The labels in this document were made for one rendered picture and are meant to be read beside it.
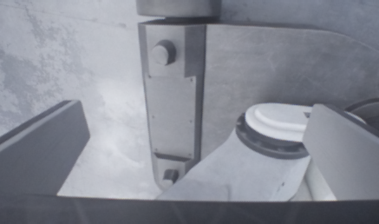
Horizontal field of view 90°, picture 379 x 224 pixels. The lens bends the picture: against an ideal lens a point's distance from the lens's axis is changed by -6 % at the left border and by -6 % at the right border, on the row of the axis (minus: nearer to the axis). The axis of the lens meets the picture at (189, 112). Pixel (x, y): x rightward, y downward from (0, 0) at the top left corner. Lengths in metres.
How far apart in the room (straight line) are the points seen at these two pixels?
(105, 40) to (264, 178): 0.63
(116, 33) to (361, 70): 0.66
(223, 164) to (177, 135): 0.25
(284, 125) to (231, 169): 0.11
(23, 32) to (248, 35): 0.81
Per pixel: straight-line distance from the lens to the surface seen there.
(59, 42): 0.88
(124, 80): 0.76
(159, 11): 0.44
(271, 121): 0.35
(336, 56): 0.50
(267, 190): 0.30
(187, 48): 0.43
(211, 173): 0.30
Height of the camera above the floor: 0.61
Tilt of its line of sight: 59 degrees down
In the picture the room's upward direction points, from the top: 155 degrees counter-clockwise
